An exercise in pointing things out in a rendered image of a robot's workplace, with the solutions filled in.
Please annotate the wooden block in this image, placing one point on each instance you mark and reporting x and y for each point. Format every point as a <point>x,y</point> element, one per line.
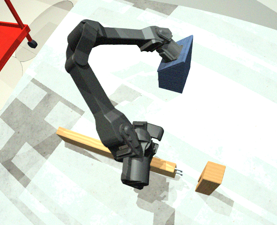
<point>210,178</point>

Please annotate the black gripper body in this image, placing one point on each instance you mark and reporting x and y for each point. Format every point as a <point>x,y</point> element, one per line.
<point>156,132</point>

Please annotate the wooden rail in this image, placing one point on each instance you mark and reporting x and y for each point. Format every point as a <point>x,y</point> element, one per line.
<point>159,166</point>

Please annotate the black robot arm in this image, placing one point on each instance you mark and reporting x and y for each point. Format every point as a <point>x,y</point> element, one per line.
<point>128,142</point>

